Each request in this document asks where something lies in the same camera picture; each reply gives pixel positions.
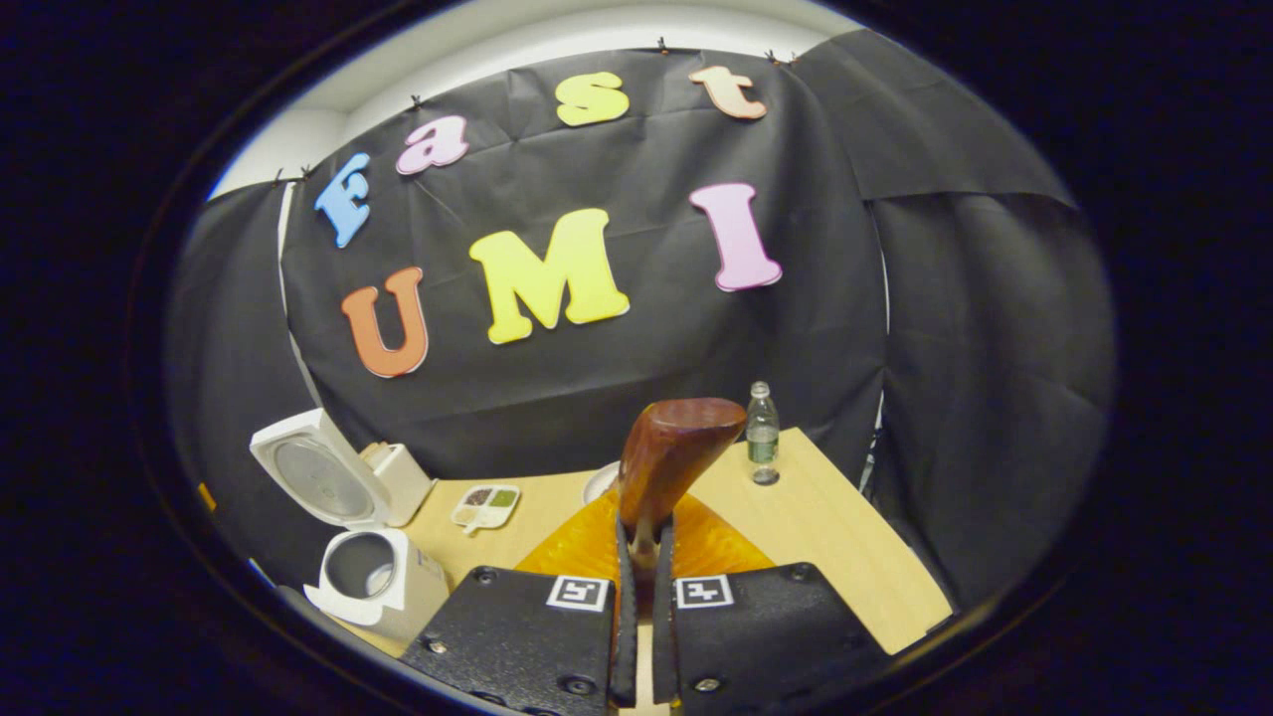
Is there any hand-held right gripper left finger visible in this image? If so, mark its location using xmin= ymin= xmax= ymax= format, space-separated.
xmin=426 ymin=487 xmax=639 ymax=716

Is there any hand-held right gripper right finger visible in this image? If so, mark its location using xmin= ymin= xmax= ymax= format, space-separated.
xmin=651 ymin=492 xmax=891 ymax=716

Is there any brown wooden spoon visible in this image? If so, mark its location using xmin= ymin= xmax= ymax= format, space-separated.
xmin=617 ymin=398 xmax=747 ymax=573

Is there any white rice cooker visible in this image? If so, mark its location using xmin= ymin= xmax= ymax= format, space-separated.
xmin=249 ymin=408 xmax=451 ymax=642

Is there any divided white sauce dish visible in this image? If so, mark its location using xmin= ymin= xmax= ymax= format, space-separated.
xmin=451 ymin=483 xmax=522 ymax=535

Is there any clear green label water bottle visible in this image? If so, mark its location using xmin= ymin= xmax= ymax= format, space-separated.
xmin=746 ymin=382 xmax=782 ymax=486

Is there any white toaster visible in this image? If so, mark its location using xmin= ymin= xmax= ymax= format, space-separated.
xmin=360 ymin=444 xmax=437 ymax=528

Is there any black backdrop cloth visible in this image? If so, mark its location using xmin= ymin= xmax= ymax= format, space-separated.
xmin=164 ymin=28 xmax=1117 ymax=608

